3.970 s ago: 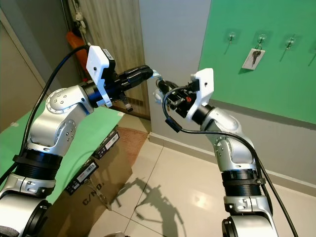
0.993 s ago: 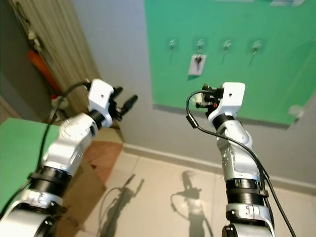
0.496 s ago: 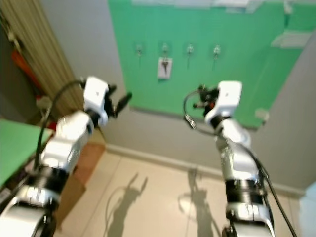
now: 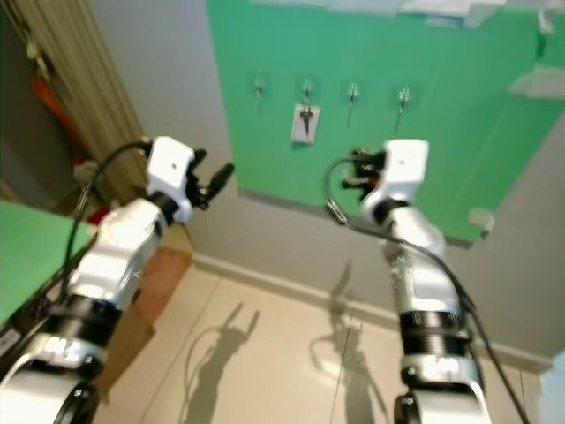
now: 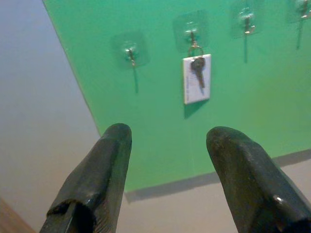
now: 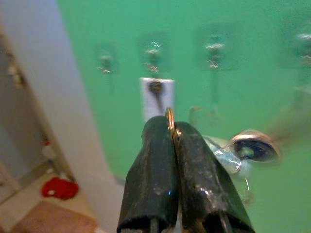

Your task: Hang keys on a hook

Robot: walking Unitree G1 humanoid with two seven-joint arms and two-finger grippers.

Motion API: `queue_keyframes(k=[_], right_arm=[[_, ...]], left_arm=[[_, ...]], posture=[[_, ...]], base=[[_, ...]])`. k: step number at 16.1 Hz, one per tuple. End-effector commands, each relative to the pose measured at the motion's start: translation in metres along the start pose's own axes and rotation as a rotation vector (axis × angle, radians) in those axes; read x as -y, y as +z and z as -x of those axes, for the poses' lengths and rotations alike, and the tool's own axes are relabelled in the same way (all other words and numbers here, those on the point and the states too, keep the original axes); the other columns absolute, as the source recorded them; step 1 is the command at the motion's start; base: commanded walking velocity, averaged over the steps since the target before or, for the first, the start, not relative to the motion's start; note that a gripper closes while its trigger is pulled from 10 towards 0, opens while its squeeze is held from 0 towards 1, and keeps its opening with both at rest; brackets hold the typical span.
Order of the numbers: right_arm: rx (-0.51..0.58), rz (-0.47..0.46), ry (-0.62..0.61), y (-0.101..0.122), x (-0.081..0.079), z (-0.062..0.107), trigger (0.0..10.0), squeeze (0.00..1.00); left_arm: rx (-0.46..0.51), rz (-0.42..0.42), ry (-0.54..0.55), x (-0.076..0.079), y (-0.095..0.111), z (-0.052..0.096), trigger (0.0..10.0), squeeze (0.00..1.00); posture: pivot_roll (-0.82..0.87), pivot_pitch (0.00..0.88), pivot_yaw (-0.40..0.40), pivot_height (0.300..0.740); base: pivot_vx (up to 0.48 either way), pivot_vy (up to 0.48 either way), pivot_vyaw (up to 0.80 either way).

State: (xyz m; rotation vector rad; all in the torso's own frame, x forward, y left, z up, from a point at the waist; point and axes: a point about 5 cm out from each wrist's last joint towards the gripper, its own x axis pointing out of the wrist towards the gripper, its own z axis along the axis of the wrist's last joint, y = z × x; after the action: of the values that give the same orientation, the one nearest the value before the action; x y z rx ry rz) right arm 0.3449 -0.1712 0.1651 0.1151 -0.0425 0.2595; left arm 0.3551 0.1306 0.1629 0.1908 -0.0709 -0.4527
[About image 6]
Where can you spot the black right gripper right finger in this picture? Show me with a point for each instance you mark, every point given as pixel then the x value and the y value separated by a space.
pixel 204 184

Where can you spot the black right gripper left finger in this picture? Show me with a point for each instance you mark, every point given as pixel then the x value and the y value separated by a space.
pixel 150 170

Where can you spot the silver key with dark head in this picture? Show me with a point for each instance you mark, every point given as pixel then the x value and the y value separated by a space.
pixel 255 148

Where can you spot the clear adhesive metal hook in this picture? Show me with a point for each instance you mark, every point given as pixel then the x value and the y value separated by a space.
pixel 303 42
pixel 106 59
pixel 215 49
pixel 153 54

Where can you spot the red cloth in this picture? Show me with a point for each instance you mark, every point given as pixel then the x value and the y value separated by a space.
pixel 59 188

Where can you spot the brown floor rug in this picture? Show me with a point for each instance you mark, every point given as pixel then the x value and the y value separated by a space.
pixel 53 218

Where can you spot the green wall board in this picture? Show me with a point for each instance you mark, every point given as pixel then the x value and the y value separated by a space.
pixel 121 29

